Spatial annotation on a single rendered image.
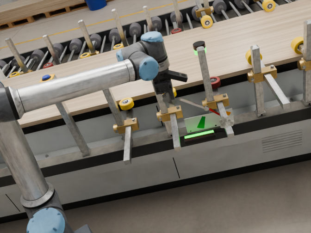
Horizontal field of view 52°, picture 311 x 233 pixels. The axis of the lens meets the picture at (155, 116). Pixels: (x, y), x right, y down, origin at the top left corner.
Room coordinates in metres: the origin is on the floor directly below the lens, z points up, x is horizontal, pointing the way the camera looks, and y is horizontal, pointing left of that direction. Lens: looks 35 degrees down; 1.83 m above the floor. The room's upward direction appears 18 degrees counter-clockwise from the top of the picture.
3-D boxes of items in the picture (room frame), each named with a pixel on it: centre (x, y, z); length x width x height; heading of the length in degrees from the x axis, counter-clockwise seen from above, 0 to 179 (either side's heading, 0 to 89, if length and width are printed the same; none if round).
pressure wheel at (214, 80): (1.48, -0.36, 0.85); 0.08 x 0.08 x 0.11
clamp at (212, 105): (1.36, -0.32, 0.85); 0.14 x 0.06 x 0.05; 81
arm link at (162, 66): (1.31, -0.09, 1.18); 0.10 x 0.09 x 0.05; 171
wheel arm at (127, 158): (1.36, 0.16, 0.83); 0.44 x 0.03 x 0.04; 171
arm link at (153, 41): (1.31, -0.09, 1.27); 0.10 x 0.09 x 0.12; 108
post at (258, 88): (1.32, -0.55, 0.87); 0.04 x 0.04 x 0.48; 81
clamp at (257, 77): (1.32, -0.57, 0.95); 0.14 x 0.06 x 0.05; 81
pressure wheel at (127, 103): (1.56, 0.13, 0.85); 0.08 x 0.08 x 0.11
